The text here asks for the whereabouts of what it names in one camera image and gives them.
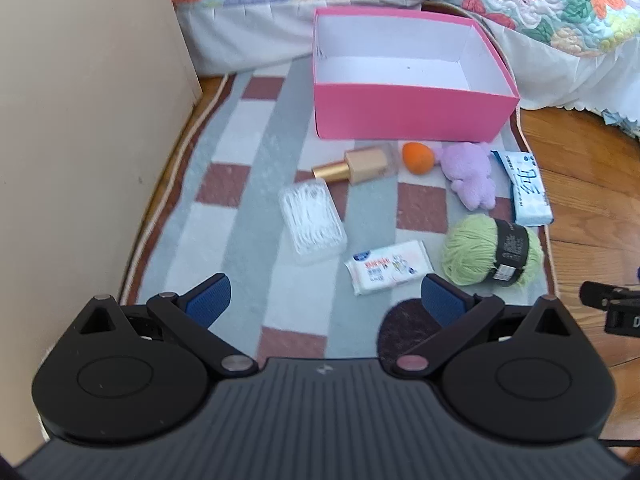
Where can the floral quilt bed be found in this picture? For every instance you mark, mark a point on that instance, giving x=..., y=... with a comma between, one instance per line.
x=240, y=35

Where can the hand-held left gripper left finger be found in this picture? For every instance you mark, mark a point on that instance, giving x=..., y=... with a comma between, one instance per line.
x=210, y=300

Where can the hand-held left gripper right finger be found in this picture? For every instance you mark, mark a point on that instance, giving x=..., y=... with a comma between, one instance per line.
x=442, y=300

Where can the blue wet wipes packet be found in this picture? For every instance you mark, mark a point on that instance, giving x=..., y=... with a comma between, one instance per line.
x=530, y=195

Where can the pink cardboard box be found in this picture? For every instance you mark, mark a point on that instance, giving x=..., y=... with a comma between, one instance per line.
x=400, y=115

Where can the clear cotton swab box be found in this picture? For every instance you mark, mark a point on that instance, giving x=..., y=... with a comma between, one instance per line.
x=312, y=222

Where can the checkered rug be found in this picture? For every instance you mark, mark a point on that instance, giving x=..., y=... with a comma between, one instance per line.
x=240, y=260

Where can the purple plush toy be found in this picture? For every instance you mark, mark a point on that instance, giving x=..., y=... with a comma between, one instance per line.
x=467, y=170

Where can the foundation bottle with gold cap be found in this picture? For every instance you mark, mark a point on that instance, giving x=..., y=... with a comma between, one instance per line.
x=370, y=165

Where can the orange makeup sponge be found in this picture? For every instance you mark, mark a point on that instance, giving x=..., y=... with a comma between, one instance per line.
x=419, y=158

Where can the beige cabinet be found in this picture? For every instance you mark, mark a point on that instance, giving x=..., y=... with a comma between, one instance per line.
x=75, y=110

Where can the green yarn ball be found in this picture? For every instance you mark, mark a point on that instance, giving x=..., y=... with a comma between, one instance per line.
x=470, y=250

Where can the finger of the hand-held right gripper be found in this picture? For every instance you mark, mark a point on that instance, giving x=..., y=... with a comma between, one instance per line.
x=595, y=294

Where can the white wet wipes packet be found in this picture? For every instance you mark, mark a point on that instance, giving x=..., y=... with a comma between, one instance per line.
x=385, y=267

